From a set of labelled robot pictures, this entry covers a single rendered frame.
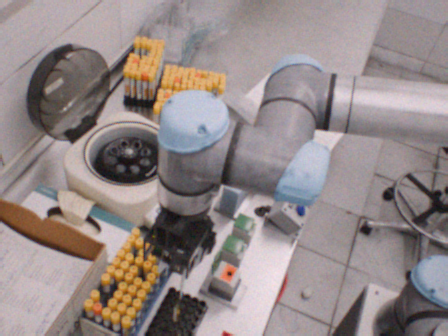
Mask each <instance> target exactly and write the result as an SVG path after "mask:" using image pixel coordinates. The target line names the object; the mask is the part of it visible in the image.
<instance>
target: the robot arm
mask: <svg viewBox="0 0 448 336"><path fill-rule="evenodd" d="M315 130H317V131H329V132H334V133H344V134H350V135H360V136H365V137H375V138H381V139H391V140H396V141H406V142H412V143H417V144H427V145H433V146H443V147H448V85H447V84H433V83H427V82H414V81H408V80H395V79H388V78H382V79H381V78H375V77H368V76H367V77H362V76H356V75H343V74H337V73H324V69H323V68H322V65H321V64H319V62H317V60H314V59H313V58H311V57H309V55H304V54H291V55H289V56H285V57H284V58H282V59H280V60H279V61H278V62H277V63H276V64H275V65H274V68H273V69H272V73H271V74H270V75H269V77H268V79H267V81H266V82H265V87H264V93H263V98H262V100H261V104H260V106H259V108H258V113H257V114H256V118H255V120H254V125H253V126H252V125H246V124H243V123H239V122H237V121H234V120H229V117H228V110H227V108H226V105H225V104H224V102H223V101H222V100H221V99H218V98H216V97H214V95H213V94H212V93H209V92H207V91H204V90H184V91H181V92H179V93H176V94H175V95H173V96H172V97H170V98H169V99H168V100H167V101H166V103H164V105H163V106H162V111H161V116H160V128H159V129H158V143H159V144H158V178H157V195H158V203H159V206H160V209H161V210H160V212H159V213H158V215H157V217H156V219H155V222H154V223H153V225H152V226H151V228H150V230H149V232H147V234H146V236H145V238H143V260H145V259H146V258H147V256H148V255H149V253H150V252H151V255H153V256H155V257H156V258H159V259H160V258H161V257H162V260H161V261H160V264H159V266H158V267H157V273H161V272H162V271H163V270H164V268H165V267H166V266H167V265H168V266H169V265H170V271H172V272H174V273H177V274H179V275H182V274H183V277H182V279H181V284H183V282H184V281H185V279H188V277H189V276H190V274H191V273H192V270H193V269H194V268H196V266H198V265H199V264H201V262H202V261H203V259H204V257H205V256H206V255H210V254H211V253H212V251H213V249H214V248H215V247H216V235H217V233H216V232H215V231H213V226H214V225H215V223H213V221H212V220H211V216H209V215H207V214H208V213H209V211H210V210H211V206H212V202H213V199H214V198H215V197H218V195H219V193H220V187H221V185H224V186H226V187H231V188H233V189H239V190H241V191H246V192H248V193H254V194H256V195H261V196H263V197H268V198H271V199H274V201H275V202H287V203H291V204H296V205H299V206H312V205H313V204H315V202H317V200H318V198H319V195H320V194H321V191H322V189H323V185H324V182H325V178H326V175H327V172H328V167H329V163H330V150H329V148H328V147H327V146H325V145H323V144H319V143H317V141H315V140H314V137H315ZM147 243H149V244H150V245H149V247H148V248H147ZM153 246H155V247H154V248H153ZM151 249H153V250H152V251H151ZM183 272H184V273H183ZM372 331H373V336H448V256H430V257H428V258H425V259H424V260H422V261H421V262H420V263H419V264H418V266H416V267H415V268H413V270H412V271H411V276H410V277H409V279H408V280H407V282H406V284H405V286H404V287H403V288H402V290H401V291H400V294H399V295H398V297H394V298H393V299H389V301H386V302H385V303H384V304H383V305H382V306H381V307H380V308H379V310H378V312H377V313H376V315H375V317H374V321H373V324H372Z"/></svg>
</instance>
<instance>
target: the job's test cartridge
mask: <svg viewBox="0 0 448 336"><path fill-rule="evenodd" d="M240 275H241V271H238V268H236V267H235V266H232V265H231V264H227V263H226V262H223V261H222V262H220V266H219V267H218V270H217V271H216V272H215V273H214V275H213V281H212V284H211V286H213V287H215V288H218V289H219V290H222V291H223V292H226V293H227V294H229V295H232V294H233V291H234V290H235V287H236V286H237V283H238V281H239V277H240Z"/></svg>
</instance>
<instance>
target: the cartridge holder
mask: <svg viewBox="0 0 448 336"><path fill-rule="evenodd" d="M212 281H213V275H212V271H211V268H210V270H209V273H208V274H207V276H206V277H205V280H204V281H203V284H202V285H201V287H200V288H199V291H200V292H203V293H204V294H205V295H208V296H209V297H212V298H213V299H216V300H218V301H220V302H222V303H224V304H226V305H227V306H230V307H231V308H234V309H235V310H237V309H238V308H239V305H240V303H241V302H242V299H243V298H244V295H245V293H246V290H247V289H248V286H245V285H244V284H241V281H242V279H240V278H239V281H238V283H237V286H236V287H235V290H234V291H233V294H232V295H229V294H227V293H226V292H223V291H222V290H219V289H218V288H215V287H213V286H211V284H212Z"/></svg>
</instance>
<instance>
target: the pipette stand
mask: <svg viewBox="0 0 448 336"><path fill-rule="evenodd" d="M255 195H256V194H254V193H248V192H246V191H241V190H239V189H233V188H231V187H226V186H224V187H223V190H222V195H221V197H220V198H219V199H218V201H217V202H216V204H215V205H214V206H213V209H214V210H217V211H218V212H221V213H222V214H225V215H226V216H229V217H231V218H232V219H235V220H236V219H237V216H238V214H239V212H240V213H241V214H243V213H244V212H245V211H246V209H247V208H248V206H249V205H250V202H251V201H252V199H253V198H254V196H255Z"/></svg>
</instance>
